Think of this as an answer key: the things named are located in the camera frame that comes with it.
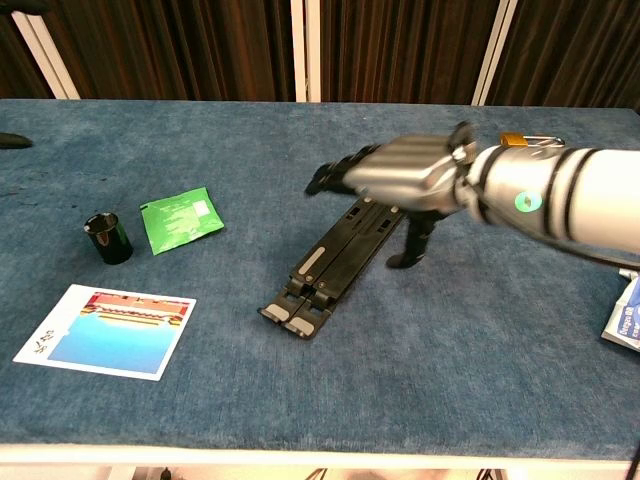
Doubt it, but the green foil packet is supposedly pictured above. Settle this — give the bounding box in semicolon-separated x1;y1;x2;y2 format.
139;186;226;257

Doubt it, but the black folding laptop stand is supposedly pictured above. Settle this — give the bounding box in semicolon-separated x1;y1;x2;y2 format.
257;196;405;343

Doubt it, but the white frame post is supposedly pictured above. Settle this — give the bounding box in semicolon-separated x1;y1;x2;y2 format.
12;9;81;100
290;0;322;104
471;0;519;106

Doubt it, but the small black cylindrical cup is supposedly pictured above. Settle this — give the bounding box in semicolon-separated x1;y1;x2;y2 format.
82;211;135;266

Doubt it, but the blue white tissue packet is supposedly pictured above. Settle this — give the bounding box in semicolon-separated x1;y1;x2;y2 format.
600;267;640;351

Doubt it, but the brass padlock with long shackle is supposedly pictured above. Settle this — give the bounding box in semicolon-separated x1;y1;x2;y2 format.
499;131;566;150

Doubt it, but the postcard with blue picture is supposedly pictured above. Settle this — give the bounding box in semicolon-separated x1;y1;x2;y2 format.
12;283;197;382

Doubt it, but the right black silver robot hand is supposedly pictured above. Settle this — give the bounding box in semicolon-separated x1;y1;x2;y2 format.
303;119;481;270

